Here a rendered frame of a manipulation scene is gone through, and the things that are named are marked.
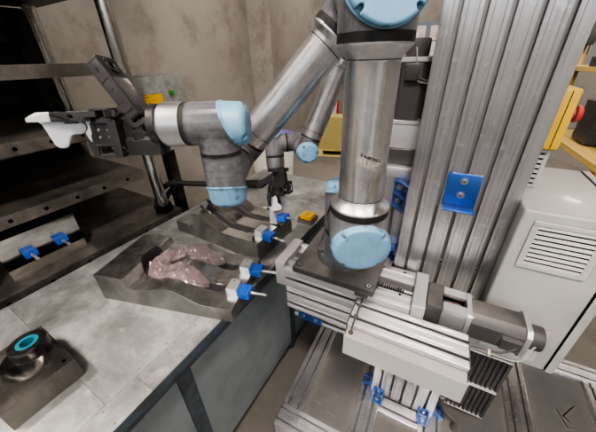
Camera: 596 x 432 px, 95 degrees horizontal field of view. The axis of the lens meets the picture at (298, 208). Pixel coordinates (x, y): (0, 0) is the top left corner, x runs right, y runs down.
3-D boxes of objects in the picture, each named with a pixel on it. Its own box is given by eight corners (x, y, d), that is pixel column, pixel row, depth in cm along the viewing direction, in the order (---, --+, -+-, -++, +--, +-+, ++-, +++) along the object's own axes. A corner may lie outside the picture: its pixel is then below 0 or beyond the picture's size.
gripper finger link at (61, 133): (25, 151, 45) (90, 147, 47) (11, 113, 43) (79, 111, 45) (37, 148, 48) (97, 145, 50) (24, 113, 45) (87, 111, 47)
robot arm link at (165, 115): (173, 101, 44) (192, 101, 51) (145, 102, 44) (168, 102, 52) (181, 148, 47) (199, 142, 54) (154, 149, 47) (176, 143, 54)
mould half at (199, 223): (292, 231, 133) (290, 206, 126) (259, 262, 113) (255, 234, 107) (216, 208, 155) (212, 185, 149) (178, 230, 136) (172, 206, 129)
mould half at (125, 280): (261, 269, 109) (259, 246, 104) (233, 322, 87) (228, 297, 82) (153, 253, 120) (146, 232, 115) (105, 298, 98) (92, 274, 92)
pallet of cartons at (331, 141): (309, 154, 491) (309, 116, 458) (326, 142, 562) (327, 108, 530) (378, 163, 445) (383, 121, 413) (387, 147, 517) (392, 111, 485)
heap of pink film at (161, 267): (228, 258, 106) (225, 242, 102) (205, 292, 91) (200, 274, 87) (170, 250, 112) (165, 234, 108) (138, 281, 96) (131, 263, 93)
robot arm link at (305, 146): (384, 23, 83) (318, 168, 101) (368, 27, 92) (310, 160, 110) (353, 3, 79) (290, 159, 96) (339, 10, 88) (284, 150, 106)
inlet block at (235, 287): (270, 295, 93) (268, 283, 91) (264, 306, 89) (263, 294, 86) (234, 289, 96) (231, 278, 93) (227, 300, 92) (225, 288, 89)
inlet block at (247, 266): (278, 273, 102) (278, 263, 100) (274, 283, 98) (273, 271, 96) (246, 269, 105) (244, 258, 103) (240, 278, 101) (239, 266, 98)
